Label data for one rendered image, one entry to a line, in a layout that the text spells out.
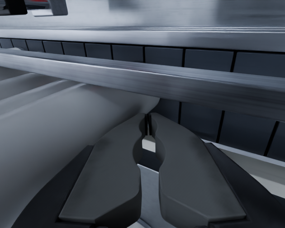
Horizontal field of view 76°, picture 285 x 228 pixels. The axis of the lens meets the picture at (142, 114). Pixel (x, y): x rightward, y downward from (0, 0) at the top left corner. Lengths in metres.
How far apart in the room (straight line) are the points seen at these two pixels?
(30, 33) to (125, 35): 0.16
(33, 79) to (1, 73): 0.04
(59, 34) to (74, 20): 0.06
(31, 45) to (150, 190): 0.26
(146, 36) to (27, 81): 0.12
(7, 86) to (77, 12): 0.15
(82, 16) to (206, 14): 0.17
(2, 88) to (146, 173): 0.19
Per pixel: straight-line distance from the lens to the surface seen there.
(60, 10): 0.23
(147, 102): 0.15
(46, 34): 0.28
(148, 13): 0.23
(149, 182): 0.27
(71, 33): 0.24
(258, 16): 0.20
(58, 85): 0.17
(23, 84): 0.21
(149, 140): 0.17
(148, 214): 0.33
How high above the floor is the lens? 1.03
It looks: 48 degrees down
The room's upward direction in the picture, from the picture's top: 131 degrees counter-clockwise
